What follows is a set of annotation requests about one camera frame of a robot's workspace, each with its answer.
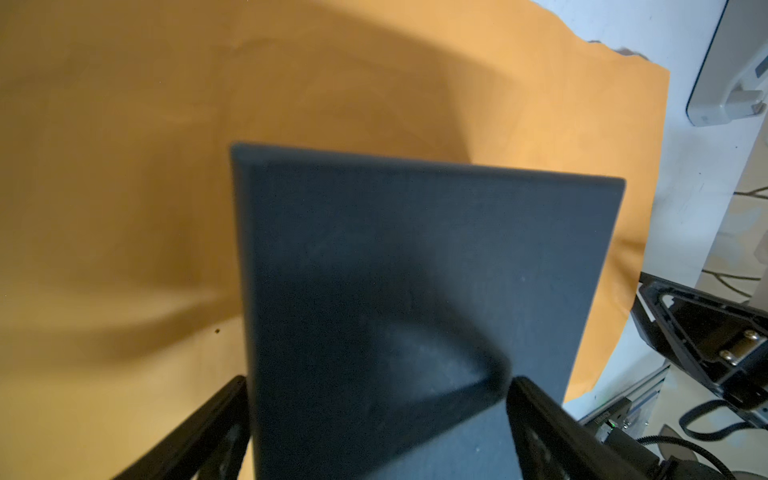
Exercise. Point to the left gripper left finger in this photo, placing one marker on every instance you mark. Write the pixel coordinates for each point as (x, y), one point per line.
(210, 444)

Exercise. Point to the white tape dispenser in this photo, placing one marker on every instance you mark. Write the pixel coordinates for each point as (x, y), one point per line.
(732, 82)

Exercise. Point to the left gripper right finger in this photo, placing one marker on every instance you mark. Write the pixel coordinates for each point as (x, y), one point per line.
(549, 444)

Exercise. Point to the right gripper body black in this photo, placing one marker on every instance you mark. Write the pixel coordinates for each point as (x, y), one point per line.
(719, 343)

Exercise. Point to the black gift box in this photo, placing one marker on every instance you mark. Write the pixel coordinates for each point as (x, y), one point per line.
(389, 302)

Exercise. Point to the orange wrapping paper sheet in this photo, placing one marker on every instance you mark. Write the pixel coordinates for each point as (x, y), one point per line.
(120, 298)

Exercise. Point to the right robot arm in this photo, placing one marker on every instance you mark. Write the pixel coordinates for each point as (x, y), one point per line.
(668, 454)

